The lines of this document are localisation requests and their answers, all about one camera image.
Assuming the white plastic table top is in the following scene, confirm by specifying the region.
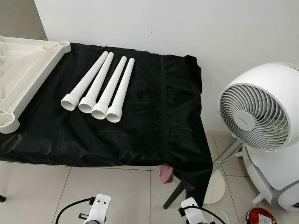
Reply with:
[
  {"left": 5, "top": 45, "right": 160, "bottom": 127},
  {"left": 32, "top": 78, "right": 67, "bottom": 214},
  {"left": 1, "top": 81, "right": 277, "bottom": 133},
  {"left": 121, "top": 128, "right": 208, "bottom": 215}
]
[{"left": 0, "top": 36, "right": 71, "bottom": 134}]

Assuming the white plastic table leg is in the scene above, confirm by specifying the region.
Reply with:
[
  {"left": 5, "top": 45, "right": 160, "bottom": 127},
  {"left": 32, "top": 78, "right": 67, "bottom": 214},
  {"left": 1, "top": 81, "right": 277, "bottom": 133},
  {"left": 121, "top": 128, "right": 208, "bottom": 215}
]
[
  {"left": 106, "top": 57, "right": 135, "bottom": 124},
  {"left": 60, "top": 51, "right": 109, "bottom": 111},
  {"left": 91, "top": 56, "right": 128, "bottom": 120},
  {"left": 78, "top": 52, "right": 114, "bottom": 114}
]

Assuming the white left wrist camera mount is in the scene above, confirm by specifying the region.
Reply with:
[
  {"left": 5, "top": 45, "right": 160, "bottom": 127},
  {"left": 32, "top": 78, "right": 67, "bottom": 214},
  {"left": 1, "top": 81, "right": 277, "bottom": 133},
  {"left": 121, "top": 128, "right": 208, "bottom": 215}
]
[{"left": 86, "top": 194, "right": 112, "bottom": 224}]

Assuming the red round device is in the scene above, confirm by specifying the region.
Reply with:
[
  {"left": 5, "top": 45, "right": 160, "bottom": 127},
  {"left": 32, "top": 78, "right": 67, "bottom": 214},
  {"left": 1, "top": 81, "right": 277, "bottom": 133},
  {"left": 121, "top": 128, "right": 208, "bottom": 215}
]
[{"left": 246, "top": 207, "right": 277, "bottom": 224}]

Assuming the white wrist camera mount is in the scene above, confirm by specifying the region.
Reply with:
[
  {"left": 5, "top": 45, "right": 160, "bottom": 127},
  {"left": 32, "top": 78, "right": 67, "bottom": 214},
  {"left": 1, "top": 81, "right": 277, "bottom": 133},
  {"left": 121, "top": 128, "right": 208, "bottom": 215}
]
[
  {"left": 86, "top": 194, "right": 112, "bottom": 224},
  {"left": 179, "top": 197, "right": 208, "bottom": 224}
]

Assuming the pink cushion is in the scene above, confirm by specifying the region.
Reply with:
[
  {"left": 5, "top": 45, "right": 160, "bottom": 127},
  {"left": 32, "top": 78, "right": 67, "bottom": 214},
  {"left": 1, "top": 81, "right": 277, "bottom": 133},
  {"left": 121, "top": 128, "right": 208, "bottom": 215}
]
[{"left": 159, "top": 164, "right": 175, "bottom": 184}]

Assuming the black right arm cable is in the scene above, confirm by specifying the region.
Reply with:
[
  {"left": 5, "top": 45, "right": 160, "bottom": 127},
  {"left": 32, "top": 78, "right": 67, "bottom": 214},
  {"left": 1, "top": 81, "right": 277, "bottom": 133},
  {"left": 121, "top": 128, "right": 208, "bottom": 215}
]
[{"left": 196, "top": 205, "right": 227, "bottom": 224}]

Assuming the white grey rounded appliance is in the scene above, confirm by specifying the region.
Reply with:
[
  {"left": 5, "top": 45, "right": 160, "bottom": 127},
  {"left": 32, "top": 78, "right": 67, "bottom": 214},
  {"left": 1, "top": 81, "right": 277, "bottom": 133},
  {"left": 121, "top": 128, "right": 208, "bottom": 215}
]
[{"left": 242, "top": 140, "right": 299, "bottom": 211}]

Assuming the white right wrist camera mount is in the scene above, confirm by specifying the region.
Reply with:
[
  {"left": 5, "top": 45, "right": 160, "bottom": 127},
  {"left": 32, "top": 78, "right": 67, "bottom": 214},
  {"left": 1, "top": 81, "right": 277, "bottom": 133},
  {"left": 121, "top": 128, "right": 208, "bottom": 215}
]
[{"left": 179, "top": 197, "right": 208, "bottom": 224}]

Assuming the black cloth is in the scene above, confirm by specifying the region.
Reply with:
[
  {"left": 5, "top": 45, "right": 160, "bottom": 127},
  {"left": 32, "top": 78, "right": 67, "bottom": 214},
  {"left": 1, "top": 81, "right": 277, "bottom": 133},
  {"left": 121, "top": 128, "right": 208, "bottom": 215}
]
[{"left": 0, "top": 42, "right": 214, "bottom": 208}]

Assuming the grey pole white base stand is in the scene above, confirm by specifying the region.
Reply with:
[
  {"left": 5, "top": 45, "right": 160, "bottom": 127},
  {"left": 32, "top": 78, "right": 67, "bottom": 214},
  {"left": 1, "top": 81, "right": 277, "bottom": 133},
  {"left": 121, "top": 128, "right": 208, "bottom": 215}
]
[{"left": 204, "top": 140, "right": 244, "bottom": 205}]

